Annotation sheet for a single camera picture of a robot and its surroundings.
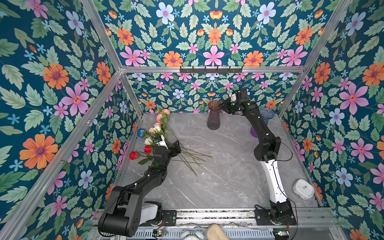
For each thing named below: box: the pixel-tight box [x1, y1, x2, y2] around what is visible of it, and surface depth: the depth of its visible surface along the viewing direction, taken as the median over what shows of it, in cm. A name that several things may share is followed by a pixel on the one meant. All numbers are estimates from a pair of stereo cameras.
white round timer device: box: [292, 178, 315, 200], surface depth 81 cm
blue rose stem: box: [137, 128, 145, 138], surface depth 104 cm
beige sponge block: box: [206, 224, 229, 240], surface depth 67 cm
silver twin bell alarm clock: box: [180, 224, 204, 240], surface depth 67 cm
